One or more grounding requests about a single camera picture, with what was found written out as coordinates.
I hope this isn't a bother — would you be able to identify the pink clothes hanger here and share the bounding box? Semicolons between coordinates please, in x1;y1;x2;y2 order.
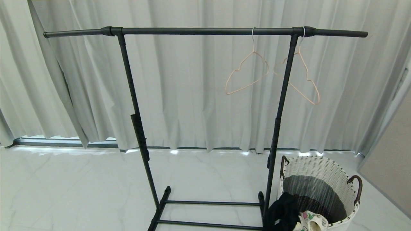
274;27;320;106
225;27;269;95

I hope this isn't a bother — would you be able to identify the cream printed garment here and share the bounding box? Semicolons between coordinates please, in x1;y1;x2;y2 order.
294;210;328;231

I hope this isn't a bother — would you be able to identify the black clothes rack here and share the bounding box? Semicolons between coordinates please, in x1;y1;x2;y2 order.
43;26;368;231

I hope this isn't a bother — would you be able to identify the white laundry basket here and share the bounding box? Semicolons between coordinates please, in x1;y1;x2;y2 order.
278;155;363;231

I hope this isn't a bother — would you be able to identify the black garment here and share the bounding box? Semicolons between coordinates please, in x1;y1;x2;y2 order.
263;192;302;231

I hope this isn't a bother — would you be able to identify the window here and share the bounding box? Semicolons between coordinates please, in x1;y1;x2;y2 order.
6;135;357;153

